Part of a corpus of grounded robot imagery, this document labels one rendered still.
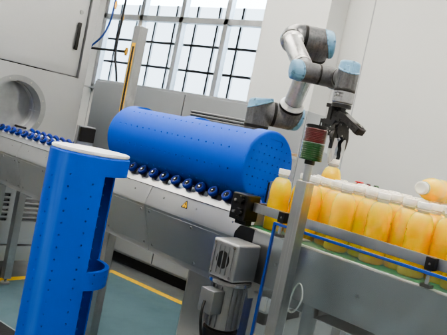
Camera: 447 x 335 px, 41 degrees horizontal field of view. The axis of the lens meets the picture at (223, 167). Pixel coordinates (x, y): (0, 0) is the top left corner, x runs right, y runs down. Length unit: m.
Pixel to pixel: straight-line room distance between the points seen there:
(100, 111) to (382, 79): 2.38
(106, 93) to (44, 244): 3.16
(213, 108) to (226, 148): 2.13
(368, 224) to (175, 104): 2.98
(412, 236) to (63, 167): 1.14
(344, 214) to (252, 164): 0.47
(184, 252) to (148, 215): 0.25
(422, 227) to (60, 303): 1.21
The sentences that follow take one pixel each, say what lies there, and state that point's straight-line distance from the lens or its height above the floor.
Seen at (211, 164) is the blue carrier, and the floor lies 1.06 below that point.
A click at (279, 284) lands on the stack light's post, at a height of 0.80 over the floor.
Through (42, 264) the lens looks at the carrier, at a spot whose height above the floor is 0.62.
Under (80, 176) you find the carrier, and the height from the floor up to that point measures 0.95.
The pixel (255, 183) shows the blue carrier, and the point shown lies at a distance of 2.19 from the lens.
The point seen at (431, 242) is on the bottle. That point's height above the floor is 1.00.
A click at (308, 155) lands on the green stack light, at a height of 1.17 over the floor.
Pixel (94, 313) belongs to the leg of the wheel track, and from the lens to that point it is 3.14.
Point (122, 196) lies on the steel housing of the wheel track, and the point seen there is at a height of 0.83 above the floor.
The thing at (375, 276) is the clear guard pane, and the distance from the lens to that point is 1.65.
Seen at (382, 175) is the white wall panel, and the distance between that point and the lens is 4.97.
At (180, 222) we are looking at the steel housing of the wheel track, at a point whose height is 0.81.
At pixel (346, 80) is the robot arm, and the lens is 2.11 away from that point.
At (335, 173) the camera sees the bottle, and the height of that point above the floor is 1.13.
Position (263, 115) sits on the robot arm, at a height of 1.31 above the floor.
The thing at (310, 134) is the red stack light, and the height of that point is 1.23.
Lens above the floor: 1.18
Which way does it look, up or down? 3 degrees down
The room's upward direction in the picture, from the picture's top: 12 degrees clockwise
